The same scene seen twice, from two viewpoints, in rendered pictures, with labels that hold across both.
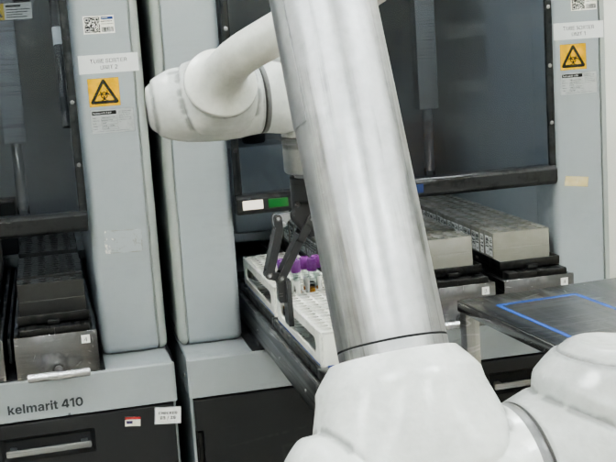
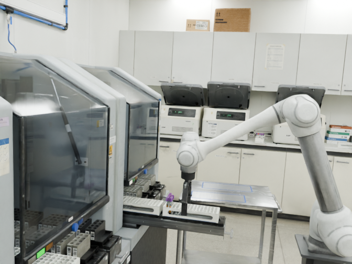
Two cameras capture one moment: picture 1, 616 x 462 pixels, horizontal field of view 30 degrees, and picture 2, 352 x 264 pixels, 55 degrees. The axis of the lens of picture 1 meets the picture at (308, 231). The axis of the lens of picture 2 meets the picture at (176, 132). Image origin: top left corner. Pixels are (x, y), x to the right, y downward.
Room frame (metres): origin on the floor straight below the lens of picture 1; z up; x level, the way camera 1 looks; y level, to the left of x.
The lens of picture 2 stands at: (1.05, 1.61, 1.50)
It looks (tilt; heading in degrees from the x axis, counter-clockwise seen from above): 8 degrees down; 294
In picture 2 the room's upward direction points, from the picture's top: 3 degrees clockwise
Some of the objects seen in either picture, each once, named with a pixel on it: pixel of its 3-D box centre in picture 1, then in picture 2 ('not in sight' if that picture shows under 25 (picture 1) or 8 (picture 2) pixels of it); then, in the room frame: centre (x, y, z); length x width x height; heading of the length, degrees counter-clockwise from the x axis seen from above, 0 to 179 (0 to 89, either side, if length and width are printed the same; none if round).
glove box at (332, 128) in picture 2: not in sight; (340, 127); (0.90, -3.01, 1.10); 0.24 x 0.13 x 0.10; 11
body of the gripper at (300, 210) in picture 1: (316, 204); (187, 179); (1.70, -0.02, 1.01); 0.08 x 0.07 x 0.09; 103
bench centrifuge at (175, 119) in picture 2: not in sight; (182, 108); (2.80, -2.44, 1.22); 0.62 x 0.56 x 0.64; 101
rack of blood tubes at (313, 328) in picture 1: (329, 325); (191, 212); (1.67, -0.02, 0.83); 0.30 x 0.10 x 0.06; 13
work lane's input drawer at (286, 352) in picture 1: (311, 339); (166, 219); (1.80, 0.01, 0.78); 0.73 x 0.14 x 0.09; 12
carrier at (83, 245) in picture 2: not in sight; (81, 246); (1.90, 0.60, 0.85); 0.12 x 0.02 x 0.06; 103
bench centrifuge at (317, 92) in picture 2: not in sight; (297, 113); (1.40, -2.75, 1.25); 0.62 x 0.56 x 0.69; 102
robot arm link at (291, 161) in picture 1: (313, 155); (188, 166); (1.70, -0.01, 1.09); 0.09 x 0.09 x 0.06
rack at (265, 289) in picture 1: (285, 285); (135, 205); (1.98, 0.05, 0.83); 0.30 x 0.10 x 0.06; 12
